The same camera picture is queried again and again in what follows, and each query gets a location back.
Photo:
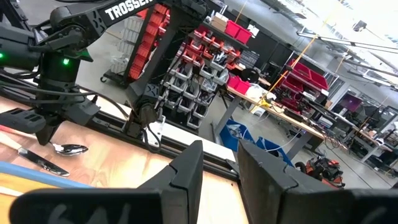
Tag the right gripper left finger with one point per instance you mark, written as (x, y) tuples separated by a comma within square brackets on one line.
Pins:
[(183, 186)]

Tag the black aluminium table frame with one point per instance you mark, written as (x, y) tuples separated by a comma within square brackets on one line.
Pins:
[(220, 168)]

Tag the orange and black vacuum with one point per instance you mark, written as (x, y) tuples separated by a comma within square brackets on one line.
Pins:
[(323, 171)]

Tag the monitor with purple screen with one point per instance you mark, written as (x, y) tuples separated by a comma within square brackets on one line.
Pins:
[(349, 102)]

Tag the blue plastic storage bin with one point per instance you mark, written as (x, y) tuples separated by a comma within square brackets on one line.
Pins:
[(275, 152), (236, 137)]

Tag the yellow cloth napkin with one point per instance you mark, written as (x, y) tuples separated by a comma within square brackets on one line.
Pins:
[(18, 205)]

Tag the long wooden workbench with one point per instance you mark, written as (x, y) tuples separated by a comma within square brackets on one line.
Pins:
[(295, 123)]

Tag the brown cardboard box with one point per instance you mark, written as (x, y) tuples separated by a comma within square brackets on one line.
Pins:
[(220, 21)]

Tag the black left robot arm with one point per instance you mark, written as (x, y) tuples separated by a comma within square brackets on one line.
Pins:
[(124, 11)]

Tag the rack of red bins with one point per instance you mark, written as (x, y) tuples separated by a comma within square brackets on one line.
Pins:
[(306, 77)]

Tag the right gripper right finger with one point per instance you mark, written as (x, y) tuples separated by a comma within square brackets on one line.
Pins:
[(280, 196)]

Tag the shelf rack with small bins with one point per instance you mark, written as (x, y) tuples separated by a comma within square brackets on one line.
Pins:
[(192, 87)]

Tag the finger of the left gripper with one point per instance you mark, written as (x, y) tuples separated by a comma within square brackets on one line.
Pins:
[(42, 138), (50, 132)]

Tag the red plastic storage bin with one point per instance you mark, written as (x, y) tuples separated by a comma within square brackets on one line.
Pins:
[(244, 35), (232, 28)]

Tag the blue plastic serving tray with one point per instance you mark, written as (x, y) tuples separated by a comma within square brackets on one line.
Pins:
[(40, 175)]

